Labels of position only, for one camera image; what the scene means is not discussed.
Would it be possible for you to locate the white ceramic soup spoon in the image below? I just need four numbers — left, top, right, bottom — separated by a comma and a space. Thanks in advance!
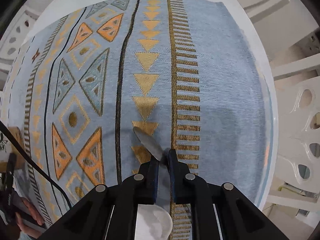
135, 204, 173, 240

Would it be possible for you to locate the silver metal spoon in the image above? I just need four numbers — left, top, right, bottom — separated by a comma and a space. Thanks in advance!
133, 126, 164, 162

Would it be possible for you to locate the wooden utensil holder cup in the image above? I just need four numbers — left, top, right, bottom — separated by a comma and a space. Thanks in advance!
0, 127, 25, 172

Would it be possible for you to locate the person's left hand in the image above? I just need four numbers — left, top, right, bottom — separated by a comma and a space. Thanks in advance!
15, 197, 46, 239

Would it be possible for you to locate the white chair right side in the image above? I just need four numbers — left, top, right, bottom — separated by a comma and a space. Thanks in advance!
265, 76, 320, 205

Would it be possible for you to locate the blue patterned woven table mat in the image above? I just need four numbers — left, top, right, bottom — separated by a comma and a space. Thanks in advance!
0, 0, 273, 240

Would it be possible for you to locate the black cable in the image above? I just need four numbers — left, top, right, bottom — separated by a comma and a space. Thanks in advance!
0, 121, 73, 209

